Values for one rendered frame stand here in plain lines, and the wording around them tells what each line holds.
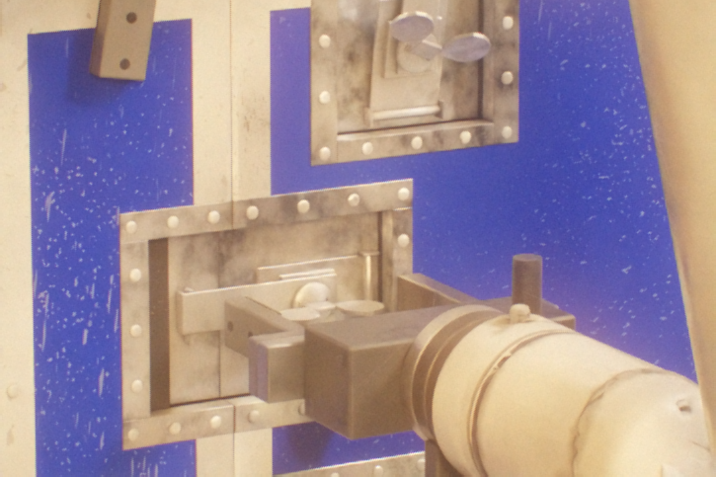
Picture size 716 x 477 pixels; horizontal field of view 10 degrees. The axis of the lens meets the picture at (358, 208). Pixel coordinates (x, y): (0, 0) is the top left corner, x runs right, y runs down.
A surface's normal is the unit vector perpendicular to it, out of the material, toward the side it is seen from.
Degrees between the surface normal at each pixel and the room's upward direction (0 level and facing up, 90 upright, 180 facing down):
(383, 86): 100
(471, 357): 45
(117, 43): 90
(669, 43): 108
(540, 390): 40
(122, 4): 90
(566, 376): 36
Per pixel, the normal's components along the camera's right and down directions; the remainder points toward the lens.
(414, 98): 0.47, 0.37
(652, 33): -0.80, 0.40
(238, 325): -0.88, 0.11
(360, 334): 0.00, -0.97
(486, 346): -0.55, -0.70
